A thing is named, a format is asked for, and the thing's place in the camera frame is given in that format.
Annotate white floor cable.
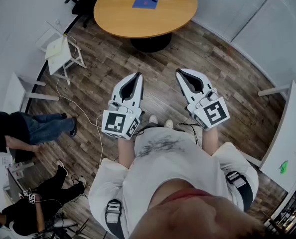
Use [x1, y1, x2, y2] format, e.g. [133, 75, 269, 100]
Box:
[55, 33, 104, 164]

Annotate blue notebook stationery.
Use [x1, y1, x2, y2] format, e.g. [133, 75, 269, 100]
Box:
[132, 0, 159, 10]

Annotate small white side table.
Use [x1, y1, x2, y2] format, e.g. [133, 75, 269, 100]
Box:
[35, 20, 88, 85]

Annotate person's left forearm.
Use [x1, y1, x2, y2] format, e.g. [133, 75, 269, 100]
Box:
[117, 134, 137, 169]

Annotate white table with green mark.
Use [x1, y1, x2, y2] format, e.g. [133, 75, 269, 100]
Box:
[257, 79, 296, 193]

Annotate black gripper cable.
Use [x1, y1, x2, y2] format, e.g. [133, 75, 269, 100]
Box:
[178, 121, 204, 147]

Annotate white paper sheets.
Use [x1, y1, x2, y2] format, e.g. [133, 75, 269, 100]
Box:
[44, 36, 66, 60]

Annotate black desk base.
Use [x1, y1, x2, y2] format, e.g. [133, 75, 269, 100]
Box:
[130, 32, 173, 53]

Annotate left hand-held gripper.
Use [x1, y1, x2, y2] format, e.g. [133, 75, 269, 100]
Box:
[101, 72, 145, 140]

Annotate black grey shoulder strap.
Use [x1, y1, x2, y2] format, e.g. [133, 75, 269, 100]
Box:
[225, 170, 254, 212]
[105, 199, 125, 239]

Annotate person's white shirt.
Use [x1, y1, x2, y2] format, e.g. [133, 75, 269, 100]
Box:
[88, 126, 260, 239]

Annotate person's right forearm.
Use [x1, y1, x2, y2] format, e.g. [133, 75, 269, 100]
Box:
[201, 126, 219, 156]

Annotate green sticker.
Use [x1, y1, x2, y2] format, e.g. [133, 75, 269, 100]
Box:
[278, 160, 289, 175]

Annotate person's face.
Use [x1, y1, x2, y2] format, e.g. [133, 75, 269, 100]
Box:
[129, 188, 266, 239]

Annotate round wooden desk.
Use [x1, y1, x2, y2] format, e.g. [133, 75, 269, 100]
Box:
[93, 0, 198, 39]

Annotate black office chair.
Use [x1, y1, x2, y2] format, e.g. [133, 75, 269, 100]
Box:
[64, 0, 109, 29]

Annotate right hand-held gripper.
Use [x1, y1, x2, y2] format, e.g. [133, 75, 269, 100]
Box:
[175, 68, 231, 131]

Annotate dark storage shelf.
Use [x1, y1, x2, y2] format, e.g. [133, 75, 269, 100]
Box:
[262, 172, 296, 235]

